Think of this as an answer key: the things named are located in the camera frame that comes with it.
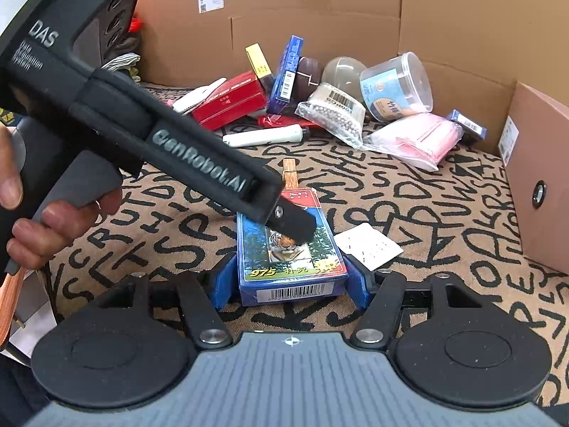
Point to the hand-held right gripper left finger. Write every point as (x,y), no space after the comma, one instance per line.
(222,278)

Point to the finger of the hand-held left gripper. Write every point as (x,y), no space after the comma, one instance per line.
(293,224)

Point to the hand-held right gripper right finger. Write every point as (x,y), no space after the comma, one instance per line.
(359,282)

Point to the tiger playing card box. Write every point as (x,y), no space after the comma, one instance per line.
(289,271)

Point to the pink storage box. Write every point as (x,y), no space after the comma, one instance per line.
(542,164)

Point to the person's left hand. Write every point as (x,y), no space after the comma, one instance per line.
(58,227)

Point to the white paper card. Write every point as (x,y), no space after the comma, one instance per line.
(369,244)

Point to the wooden clothespin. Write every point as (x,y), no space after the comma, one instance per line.
(290,171)

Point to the striped cloth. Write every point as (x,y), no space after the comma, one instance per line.
(124,66)

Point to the white plastic packet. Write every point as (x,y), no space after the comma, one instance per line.
(198,95)

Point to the white tube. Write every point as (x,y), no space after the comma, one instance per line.
(266,135)

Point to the red box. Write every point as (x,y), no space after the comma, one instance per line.
(238,84)
(231,109)

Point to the letter-print tablecloth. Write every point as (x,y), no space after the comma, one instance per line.
(444,231)

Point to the red flat packet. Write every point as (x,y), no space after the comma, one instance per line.
(280,121)

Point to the bag of white beads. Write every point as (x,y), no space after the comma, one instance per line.
(333,111)

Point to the yellow box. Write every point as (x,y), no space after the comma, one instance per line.
(258,64)

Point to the white shipping label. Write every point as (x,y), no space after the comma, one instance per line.
(211,2)

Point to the pink face mask pack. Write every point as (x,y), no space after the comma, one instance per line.
(415,140)

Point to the blue card box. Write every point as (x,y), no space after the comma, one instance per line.
(286,75)

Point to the brown toy football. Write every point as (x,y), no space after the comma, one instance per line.
(309,75)

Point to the clear dome capsule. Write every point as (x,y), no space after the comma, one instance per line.
(340,71)

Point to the clear cotton swab jar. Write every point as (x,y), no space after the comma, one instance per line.
(395,84)

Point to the small blue barcode box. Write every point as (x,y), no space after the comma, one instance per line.
(466,124)

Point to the cardboard backdrop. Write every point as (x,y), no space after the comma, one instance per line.
(355,9)

